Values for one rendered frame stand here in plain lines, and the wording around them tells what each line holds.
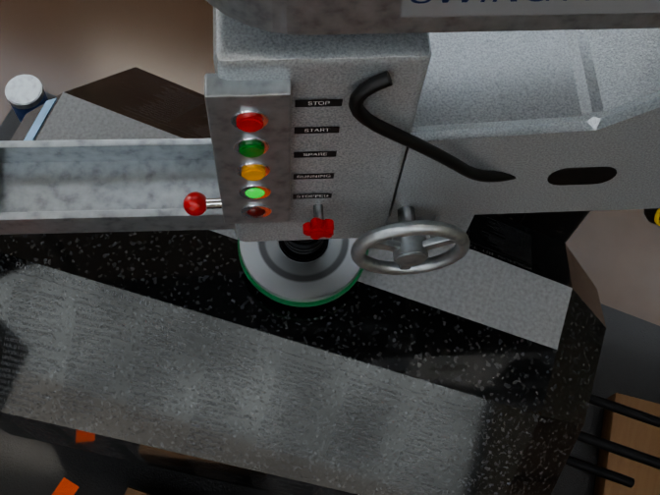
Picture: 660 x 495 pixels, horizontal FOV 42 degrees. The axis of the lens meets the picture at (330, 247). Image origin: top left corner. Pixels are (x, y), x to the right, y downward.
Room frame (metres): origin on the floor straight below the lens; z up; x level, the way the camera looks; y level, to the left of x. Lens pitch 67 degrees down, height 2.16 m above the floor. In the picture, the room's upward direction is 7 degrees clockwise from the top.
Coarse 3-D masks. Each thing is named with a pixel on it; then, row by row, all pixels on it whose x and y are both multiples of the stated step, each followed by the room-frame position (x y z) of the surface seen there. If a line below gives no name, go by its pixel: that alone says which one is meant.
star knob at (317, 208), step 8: (320, 208) 0.45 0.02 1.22; (320, 216) 0.43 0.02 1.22; (304, 224) 0.42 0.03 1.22; (312, 224) 0.42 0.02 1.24; (320, 224) 0.42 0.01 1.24; (328, 224) 0.42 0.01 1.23; (304, 232) 0.41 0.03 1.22; (312, 232) 0.41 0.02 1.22; (320, 232) 0.41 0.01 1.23; (328, 232) 0.42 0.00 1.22
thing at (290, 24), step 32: (224, 0) 0.46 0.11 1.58; (256, 0) 0.45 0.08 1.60; (288, 0) 0.45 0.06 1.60; (320, 0) 0.45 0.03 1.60; (352, 0) 0.45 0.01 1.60; (384, 0) 0.46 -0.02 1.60; (416, 0) 0.46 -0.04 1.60; (448, 0) 0.47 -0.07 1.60; (480, 0) 0.47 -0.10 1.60; (512, 0) 0.48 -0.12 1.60; (544, 0) 0.48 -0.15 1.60; (576, 0) 0.49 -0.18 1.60; (608, 0) 0.49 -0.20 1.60; (640, 0) 0.49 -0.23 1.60; (288, 32) 0.45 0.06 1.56; (320, 32) 0.45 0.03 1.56; (352, 32) 0.45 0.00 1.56; (384, 32) 0.46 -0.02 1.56
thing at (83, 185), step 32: (0, 160) 0.53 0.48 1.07; (32, 160) 0.54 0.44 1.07; (64, 160) 0.55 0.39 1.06; (96, 160) 0.55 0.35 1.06; (128, 160) 0.56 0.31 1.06; (160, 160) 0.57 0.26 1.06; (192, 160) 0.58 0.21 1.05; (0, 192) 0.48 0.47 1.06; (32, 192) 0.49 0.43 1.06; (64, 192) 0.50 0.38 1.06; (96, 192) 0.50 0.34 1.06; (128, 192) 0.51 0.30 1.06; (160, 192) 0.52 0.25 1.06; (0, 224) 0.42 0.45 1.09; (32, 224) 0.43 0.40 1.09; (64, 224) 0.44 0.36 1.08; (96, 224) 0.45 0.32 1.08; (128, 224) 0.45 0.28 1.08; (160, 224) 0.46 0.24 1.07; (192, 224) 0.47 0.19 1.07; (224, 224) 0.48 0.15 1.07
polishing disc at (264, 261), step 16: (336, 240) 0.56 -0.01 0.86; (352, 240) 0.57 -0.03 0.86; (256, 256) 0.52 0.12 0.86; (272, 256) 0.52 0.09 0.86; (336, 256) 0.53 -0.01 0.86; (256, 272) 0.49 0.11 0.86; (272, 272) 0.49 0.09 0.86; (288, 272) 0.50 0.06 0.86; (304, 272) 0.50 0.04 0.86; (320, 272) 0.50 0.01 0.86; (336, 272) 0.51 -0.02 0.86; (352, 272) 0.51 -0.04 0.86; (272, 288) 0.47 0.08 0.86; (288, 288) 0.47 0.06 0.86; (304, 288) 0.47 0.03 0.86; (320, 288) 0.48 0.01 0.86; (336, 288) 0.48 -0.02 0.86
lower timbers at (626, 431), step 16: (624, 400) 0.57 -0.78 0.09; (640, 400) 0.57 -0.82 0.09; (608, 416) 0.53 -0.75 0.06; (624, 416) 0.52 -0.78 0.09; (608, 432) 0.48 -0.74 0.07; (624, 432) 0.48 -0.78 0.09; (640, 432) 0.49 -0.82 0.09; (656, 432) 0.49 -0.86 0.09; (640, 448) 0.45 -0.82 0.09; (656, 448) 0.46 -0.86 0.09; (608, 464) 0.40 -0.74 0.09; (624, 464) 0.41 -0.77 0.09; (640, 464) 0.41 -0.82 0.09; (608, 480) 0.36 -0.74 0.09; (640, 480) 0.37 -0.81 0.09; (656, 480) 0.38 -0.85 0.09
